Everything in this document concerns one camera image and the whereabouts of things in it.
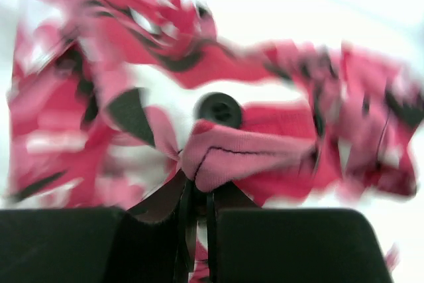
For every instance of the pink camouflage trousers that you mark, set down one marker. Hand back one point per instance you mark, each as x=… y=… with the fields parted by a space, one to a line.
x=110 y=99

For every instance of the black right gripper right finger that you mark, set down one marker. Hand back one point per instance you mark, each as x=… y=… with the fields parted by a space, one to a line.
x=251 y=244

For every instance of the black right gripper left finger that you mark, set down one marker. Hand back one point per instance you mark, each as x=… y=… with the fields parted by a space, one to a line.
x=152 y=242

